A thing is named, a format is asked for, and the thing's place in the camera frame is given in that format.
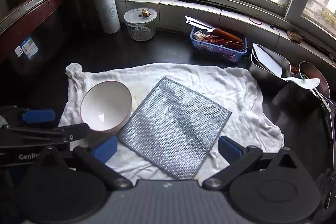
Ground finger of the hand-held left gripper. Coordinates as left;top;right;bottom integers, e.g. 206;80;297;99
3;123;90;143
0;106;56;125

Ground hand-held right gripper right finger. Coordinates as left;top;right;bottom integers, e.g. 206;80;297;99
202;135;302;190

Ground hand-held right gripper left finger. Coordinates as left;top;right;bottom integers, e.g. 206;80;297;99
39;135;133;190

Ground white bowl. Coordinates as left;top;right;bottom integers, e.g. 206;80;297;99
80;81;132;134

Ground silver mesh dishcloth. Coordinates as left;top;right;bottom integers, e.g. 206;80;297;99
116;77;232;180

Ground white cloth towel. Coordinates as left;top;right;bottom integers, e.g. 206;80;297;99
58;63;285;185

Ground dark red cooker appliance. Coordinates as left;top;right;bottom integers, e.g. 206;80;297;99
0;0;66;75

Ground white cutting board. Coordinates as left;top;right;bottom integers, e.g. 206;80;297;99
253;44;283;77

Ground blue plastic basket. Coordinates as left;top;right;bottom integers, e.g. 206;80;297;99
190;26;248;63

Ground white rice paddle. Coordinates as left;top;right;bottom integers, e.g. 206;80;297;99
282;77;321;90

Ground dried red chilies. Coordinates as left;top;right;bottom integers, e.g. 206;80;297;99
205;35;245;52

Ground metal ladle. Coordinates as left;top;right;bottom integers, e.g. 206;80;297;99
299;61;331;102

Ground garlic bulb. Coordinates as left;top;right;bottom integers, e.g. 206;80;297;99
194;31;210;41

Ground glass jar with lid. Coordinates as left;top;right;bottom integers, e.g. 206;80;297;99
124;8;158;42

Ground paper towel roll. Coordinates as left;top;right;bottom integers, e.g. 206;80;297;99
91;0;121;34

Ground brown lump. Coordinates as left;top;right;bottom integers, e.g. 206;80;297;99
287;30;302;44

